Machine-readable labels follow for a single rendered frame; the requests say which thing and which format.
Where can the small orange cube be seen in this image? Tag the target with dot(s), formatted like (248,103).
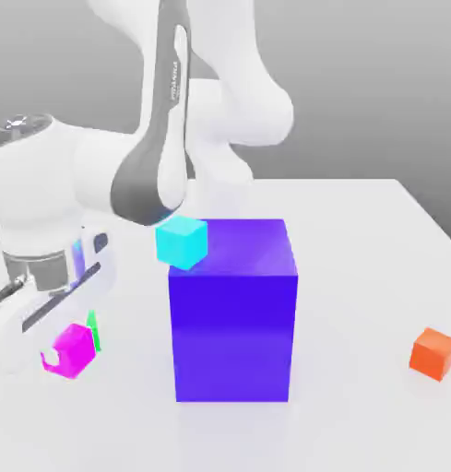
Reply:
(433,354)

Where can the small cyan cube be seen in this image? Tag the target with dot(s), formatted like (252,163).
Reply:
(180,243)

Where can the small green cube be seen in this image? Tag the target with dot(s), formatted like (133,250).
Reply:
(94,332)

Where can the small magenta cube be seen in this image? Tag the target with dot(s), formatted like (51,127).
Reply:
(75,350)

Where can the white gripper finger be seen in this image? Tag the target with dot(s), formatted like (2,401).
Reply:
(51,356)

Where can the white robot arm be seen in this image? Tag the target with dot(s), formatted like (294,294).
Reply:
(225,96)

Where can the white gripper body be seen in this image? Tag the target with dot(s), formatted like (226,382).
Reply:
(14,346)

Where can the large blue box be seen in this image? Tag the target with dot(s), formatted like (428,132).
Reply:
(232,332)

